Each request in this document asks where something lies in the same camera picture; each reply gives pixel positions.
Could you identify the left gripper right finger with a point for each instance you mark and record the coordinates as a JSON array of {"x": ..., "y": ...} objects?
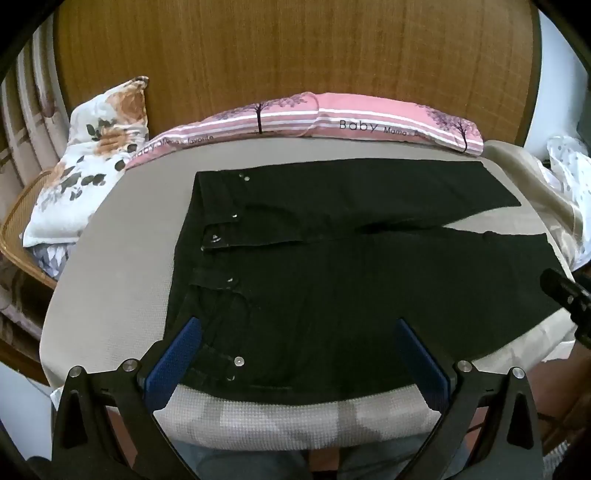
[{"x": 508, "y": 445}]

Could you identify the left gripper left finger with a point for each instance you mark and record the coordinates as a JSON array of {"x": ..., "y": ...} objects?
[{"x": 105, "y": 426}]

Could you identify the black denim pants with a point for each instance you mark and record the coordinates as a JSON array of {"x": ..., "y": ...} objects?
[{"x": 299, "y": 274}]

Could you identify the beige satin blanket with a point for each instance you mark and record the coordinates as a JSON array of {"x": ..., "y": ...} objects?
[{"x": 542, "y": 189}]

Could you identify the white spotted cloth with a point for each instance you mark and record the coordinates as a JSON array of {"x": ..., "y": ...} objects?
[{"x": 570, "y": 164}]

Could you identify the grey textured mattress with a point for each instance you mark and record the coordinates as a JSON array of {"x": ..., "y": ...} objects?
[{"x": 110, "y": 303}]

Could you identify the pink striped Baby pillow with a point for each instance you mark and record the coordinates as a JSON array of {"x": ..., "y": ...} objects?
[{"x": 327, "y": 115}]

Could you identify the wicker rattan chair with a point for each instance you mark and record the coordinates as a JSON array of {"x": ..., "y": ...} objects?
[{"x": 13, "y": 227}]

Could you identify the wooden headboard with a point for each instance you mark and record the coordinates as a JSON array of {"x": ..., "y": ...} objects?
[{"x": 480, "y": 60}]

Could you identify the floral white orange pillow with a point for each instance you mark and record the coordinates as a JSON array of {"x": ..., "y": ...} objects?
[{"x": 104, "y": 134}]

